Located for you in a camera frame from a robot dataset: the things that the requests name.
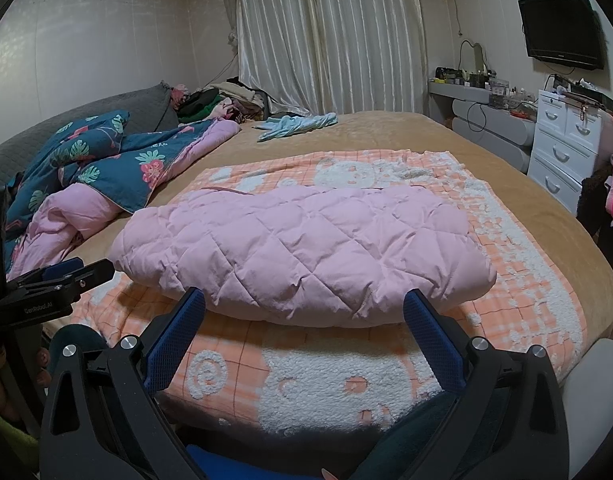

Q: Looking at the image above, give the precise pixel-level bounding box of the dressing table mirror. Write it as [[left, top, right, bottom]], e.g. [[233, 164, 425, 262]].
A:
[[459, 40, 488, 74]]

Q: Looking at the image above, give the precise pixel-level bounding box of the dark hanging clothing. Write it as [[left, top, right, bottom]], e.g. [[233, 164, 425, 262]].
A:
[[576, 165, 613, 266]]

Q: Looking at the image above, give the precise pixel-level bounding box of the pink quilted jacket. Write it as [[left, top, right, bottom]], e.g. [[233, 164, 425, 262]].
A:
[[108, 185, 498, 329]]

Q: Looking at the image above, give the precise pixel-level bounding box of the grey dressing table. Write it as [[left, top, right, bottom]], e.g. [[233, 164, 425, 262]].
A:
[[429, 80, 539, 173]]

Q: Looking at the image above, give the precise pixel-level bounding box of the dark teal cloth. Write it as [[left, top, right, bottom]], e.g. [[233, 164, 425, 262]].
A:
[[51, 325, 507, 480]]

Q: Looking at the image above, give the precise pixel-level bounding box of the pile of mixed clothes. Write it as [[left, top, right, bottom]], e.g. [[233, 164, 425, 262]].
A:
[[171, 77, 267, 123]]

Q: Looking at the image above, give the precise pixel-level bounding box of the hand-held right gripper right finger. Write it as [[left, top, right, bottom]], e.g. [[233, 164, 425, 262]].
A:
[[403, 288, 572, 480]]

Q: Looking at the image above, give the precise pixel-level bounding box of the clutter of small bottles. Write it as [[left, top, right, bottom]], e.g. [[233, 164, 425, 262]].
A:
[[433, 66, 539, 111]]

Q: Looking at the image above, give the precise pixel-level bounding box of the bed with tan sheet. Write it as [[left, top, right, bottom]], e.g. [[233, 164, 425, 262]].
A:
[[6, 110, 613, 391]]

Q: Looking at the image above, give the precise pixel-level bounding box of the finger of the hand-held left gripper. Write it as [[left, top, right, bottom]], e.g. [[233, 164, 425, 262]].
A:
[[56, 258, 116, 295], [7, 257, 86, 292]]

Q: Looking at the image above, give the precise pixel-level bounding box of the white padded bed frame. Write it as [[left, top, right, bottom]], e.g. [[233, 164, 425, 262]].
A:
[[561, 338, 613, 461]]

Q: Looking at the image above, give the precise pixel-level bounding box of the yellow green cloth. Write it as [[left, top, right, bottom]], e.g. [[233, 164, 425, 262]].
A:
[[0, 405, 40, 480]]

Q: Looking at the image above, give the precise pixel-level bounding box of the white striped curtain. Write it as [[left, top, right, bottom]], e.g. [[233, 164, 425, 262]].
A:
[[234, 0, 432, 116]]

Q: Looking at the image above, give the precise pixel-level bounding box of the light blue garment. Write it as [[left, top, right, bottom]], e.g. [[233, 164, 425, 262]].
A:
[[256, 112, 338, 142]]

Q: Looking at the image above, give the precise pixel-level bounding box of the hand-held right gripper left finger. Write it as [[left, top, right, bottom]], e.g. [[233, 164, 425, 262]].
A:
[[39, 286, 207, 480]]

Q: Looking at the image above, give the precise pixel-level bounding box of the person's left hand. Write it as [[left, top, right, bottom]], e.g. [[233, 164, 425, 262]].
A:
[[0, 347, 53, 423]]

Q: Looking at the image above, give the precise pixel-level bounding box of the orange white checked blanket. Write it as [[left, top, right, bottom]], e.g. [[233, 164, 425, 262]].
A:
[[69, 149, 587, 436]]

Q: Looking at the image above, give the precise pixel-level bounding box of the blue cloth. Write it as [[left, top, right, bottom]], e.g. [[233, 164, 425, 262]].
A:
[[186, 444, 332, 480]]

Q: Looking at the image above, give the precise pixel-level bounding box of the black box on cabinet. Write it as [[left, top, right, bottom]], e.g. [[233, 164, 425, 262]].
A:
[[546, 76, 613, 113]]

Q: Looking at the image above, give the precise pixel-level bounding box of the grey padded headboard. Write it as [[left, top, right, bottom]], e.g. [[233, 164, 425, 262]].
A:
[[0, 81, 180, 181]]

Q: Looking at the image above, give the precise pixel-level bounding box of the teal floral quilt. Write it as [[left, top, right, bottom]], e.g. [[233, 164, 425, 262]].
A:
[[4, 110, 242, 283]]

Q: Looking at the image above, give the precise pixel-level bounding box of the white drawer cabinet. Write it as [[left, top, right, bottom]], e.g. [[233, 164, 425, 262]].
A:
[[527, 89, 613, 213]]

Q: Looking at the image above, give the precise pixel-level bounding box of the black wall television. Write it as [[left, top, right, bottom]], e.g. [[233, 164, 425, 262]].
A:
[[517, 0, 607, 71]]

